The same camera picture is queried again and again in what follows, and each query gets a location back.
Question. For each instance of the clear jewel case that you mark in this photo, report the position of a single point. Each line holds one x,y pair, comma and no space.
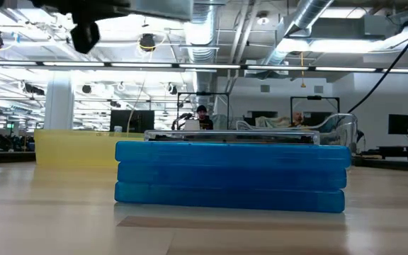
232,136
161,8

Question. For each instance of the blue plastic disc case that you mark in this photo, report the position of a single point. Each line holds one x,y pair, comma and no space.
232,154
232,176
229,198

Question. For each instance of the clear plastic bin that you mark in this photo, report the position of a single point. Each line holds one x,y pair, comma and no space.
349,134

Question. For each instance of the black background robot arm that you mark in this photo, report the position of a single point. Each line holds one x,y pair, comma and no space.
181,118

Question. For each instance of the white round pillar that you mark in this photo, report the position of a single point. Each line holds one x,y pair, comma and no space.
59,106

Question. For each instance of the long ceiling light strip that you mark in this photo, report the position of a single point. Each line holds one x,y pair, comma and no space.
207,66

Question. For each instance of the yellow translucent plastic bin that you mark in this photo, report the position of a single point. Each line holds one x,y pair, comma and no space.
76,148

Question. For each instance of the white shade lamp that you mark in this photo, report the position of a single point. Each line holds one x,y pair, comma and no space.
192,125

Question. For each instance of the person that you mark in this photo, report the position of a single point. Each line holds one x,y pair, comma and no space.
297,118
204,122

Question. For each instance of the crumpled plastic sheet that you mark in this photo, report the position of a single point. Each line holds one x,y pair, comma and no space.
271,122

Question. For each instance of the black bench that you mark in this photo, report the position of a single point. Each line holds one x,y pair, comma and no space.
395,148

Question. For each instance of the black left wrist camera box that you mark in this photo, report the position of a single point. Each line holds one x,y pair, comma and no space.
85,35

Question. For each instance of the silver spiral air duct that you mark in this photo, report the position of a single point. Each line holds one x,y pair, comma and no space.
310,12
200,35

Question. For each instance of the black rig frame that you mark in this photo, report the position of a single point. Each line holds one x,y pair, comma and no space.
204,93
314,97

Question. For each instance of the grey wall vent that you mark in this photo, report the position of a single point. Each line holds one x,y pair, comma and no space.
265,88
318,89

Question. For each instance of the small black wall monitor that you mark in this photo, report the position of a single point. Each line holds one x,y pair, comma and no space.
400,124

